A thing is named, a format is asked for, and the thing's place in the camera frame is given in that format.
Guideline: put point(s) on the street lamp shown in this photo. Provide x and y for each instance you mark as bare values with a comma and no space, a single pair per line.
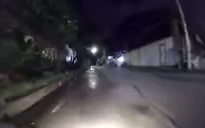
94,50

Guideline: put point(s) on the dark wet asphalt road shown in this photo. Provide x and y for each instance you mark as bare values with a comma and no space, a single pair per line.
130,100

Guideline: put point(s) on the row of trees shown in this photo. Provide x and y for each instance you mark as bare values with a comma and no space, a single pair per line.
30,40

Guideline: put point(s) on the pale concrete kerb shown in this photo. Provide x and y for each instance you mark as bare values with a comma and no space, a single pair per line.
30,100

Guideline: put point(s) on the dark verge strip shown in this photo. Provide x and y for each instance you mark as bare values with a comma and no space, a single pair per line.
23,87

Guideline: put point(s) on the leaning utility pole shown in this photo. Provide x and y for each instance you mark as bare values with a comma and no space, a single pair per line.
186,36

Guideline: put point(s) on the long pale wall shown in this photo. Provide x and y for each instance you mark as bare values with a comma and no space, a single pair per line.
150,53

